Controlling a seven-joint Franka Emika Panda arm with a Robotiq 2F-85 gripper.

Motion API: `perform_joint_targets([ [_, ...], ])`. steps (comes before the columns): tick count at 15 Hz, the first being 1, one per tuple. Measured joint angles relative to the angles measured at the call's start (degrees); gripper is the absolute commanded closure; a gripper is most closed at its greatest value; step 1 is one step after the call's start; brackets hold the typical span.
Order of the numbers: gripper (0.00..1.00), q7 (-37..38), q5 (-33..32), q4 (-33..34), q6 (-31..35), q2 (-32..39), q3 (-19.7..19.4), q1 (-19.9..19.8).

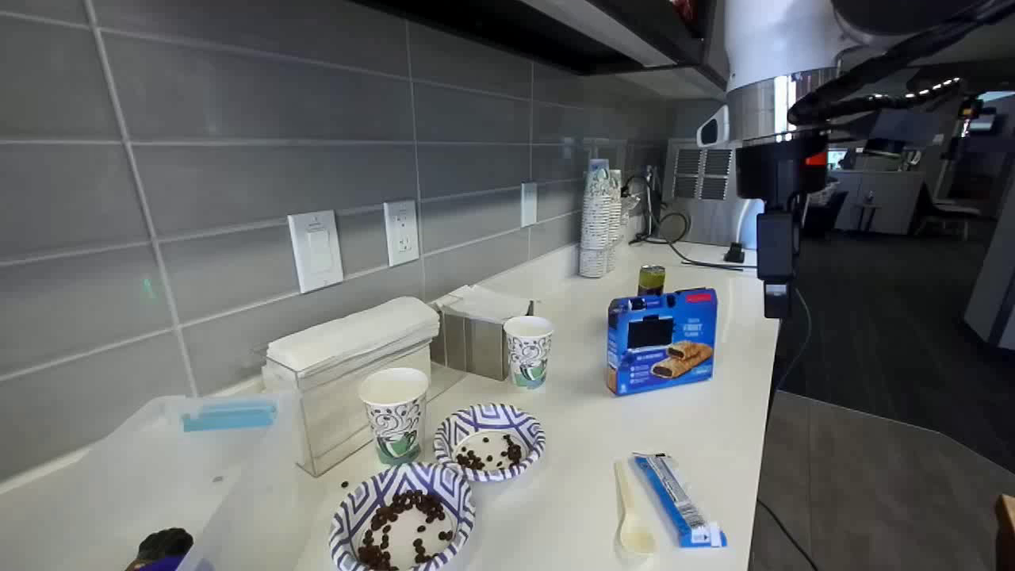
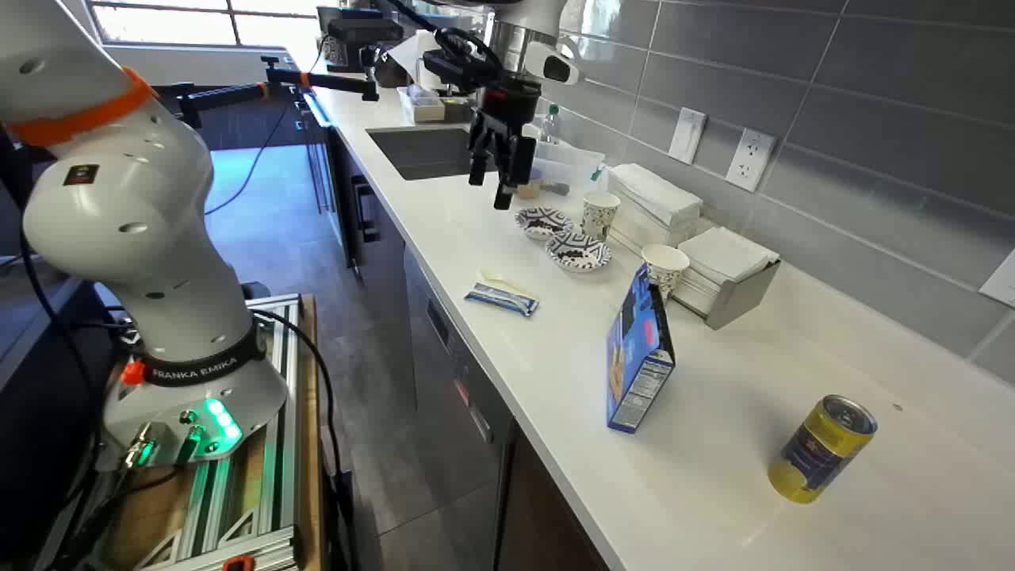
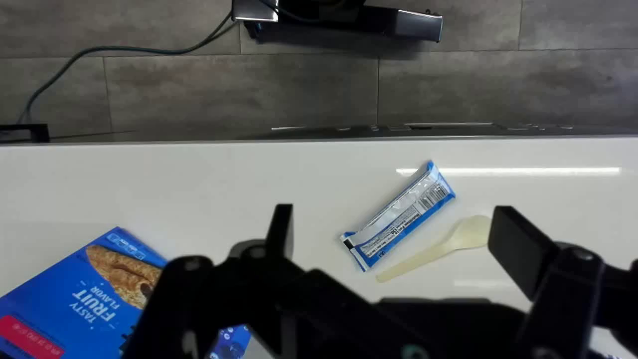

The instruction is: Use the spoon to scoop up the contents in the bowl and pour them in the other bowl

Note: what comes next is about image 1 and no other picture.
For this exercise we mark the near white wall outlet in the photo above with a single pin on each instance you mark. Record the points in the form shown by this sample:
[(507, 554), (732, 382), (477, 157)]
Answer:
[(314, 249)]

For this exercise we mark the stack of paper cups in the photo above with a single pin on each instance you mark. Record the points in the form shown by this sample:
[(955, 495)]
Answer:
[(601, 217)]

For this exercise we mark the blue patterned paper bowl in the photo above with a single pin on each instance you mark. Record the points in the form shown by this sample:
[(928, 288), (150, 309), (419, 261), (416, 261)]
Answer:
[(404, 520), (489, 442)]

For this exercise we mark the steel napkin dispenser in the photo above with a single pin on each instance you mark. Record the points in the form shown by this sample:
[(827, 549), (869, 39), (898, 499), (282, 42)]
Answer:
[(324, 366)]

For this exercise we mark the far white wall outlet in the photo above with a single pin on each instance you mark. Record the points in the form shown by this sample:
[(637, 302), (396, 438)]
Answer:
[(401, 232)]

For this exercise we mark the blue snack box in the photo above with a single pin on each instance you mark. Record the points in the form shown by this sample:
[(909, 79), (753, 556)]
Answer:
[(662, 341)]

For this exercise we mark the clear plastic storage bin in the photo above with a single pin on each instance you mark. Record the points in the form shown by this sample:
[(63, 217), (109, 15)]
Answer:
[(216, 467)]

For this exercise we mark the white wall outlet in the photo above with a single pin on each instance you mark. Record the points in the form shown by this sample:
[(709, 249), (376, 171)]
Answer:
[(314, 249), (401, 232), (528, 204)]

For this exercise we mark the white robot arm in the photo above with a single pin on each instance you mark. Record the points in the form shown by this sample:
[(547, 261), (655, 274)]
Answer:
[(799, 72)]

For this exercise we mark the patterned paper cup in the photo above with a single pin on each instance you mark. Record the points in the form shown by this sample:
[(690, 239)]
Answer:
[(528, 352), (396, 404)]

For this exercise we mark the yellow tin can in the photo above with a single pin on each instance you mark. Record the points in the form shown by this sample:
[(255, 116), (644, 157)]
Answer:
[(653, 281)]

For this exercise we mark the far patterned paper cup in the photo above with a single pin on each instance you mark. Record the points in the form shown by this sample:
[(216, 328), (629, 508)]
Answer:
[(528, 352)]

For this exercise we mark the blue wrapped snack bar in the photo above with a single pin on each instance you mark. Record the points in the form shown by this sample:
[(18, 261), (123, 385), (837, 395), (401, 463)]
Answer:
[(674, 504)]

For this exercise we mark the near patterned paper cup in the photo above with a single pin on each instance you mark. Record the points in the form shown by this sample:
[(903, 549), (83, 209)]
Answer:
[(396, 404)]

